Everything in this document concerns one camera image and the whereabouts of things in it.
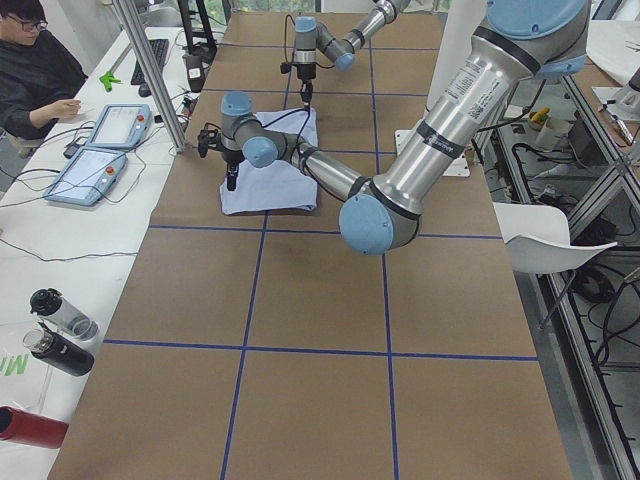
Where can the clear black-capped bottle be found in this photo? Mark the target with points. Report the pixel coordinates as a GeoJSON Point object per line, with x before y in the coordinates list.
{"type": "Point", "coordinates": [50, 305]}

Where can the aluminium frame post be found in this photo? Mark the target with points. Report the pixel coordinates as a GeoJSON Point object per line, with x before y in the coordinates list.
{"type": "Point", "coordinates": [129, 19]}

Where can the seated person in hoodie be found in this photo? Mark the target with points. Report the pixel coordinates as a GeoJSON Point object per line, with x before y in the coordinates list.
{"type": "Point", "coordinates": [39, 76]}

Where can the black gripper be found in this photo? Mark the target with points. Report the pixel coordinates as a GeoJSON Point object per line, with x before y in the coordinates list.
{"type": "Point", "coordinates": [303, 73]}
{"type": "Point", "coordinates": [233, 157]}

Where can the black water bottle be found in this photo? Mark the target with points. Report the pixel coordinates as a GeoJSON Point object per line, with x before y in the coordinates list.
{"type": "Point", "coordinates": [55, 350]}

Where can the red water bottle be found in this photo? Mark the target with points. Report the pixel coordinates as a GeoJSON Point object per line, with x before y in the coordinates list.
{"type": "Point", "coordinates": [19, 426]}

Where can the white plastic chair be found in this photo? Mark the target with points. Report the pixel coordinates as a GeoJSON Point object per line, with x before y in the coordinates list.
{"type": "Point", "coordinates": [537, 239]}

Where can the blue teach pendant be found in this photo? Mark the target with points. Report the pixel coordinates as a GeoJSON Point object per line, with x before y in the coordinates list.
{"type": "Point", "coordinates": [87, 177]}
{"type": "Point", "coordinates": [120, 126]}

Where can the white camera stand pillar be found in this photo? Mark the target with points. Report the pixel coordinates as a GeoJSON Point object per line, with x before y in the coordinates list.
{"type": "Point", "coordinates": [427, 153]}

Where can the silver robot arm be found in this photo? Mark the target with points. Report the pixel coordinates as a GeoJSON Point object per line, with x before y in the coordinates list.
{"type": "Point", "coordinates": [313, 36]}
{"type": "Point", "coordinates": [516, 40]}

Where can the upper blue teach pendant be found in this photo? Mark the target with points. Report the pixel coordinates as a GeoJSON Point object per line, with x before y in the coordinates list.
{"type": "Point", "coordinates": [120, 126]}

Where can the lower blue teach pendant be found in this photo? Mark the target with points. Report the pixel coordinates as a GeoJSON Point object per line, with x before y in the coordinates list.
{"type": "Point", "coordinates": [87, 177]}

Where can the light blue striped shirt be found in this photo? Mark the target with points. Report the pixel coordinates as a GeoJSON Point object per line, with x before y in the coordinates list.
{"type": "Point", "coordinates": [279, 186]}

